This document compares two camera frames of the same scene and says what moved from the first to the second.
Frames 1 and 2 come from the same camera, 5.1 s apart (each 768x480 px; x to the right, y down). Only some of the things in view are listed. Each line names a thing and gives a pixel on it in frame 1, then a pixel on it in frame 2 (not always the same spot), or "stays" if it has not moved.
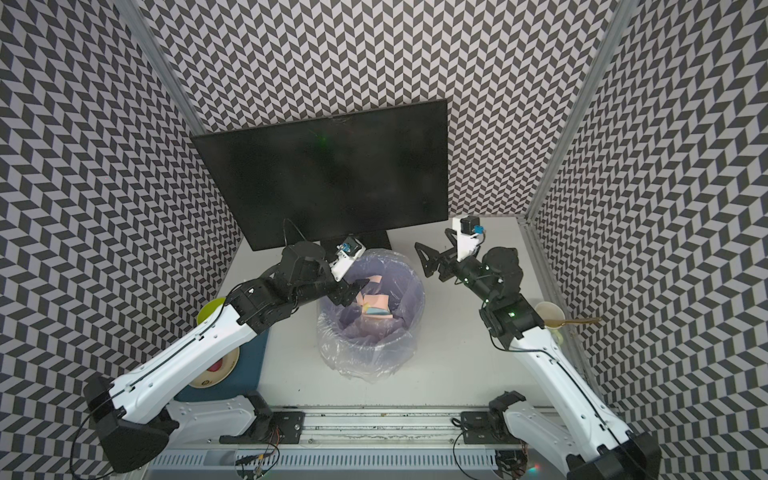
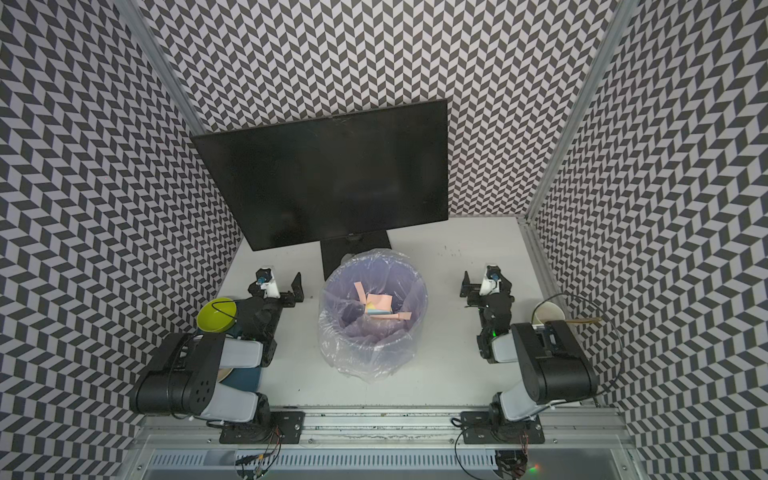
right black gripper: x=433 y=255 to x=474 y=291
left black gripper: x=345 y=291 to x=297 y=295
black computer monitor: x=334 y=175 stays
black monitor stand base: x=368 y=240 stays
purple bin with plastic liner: x=374 y=337 stays
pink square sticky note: x=377 y=300 stays
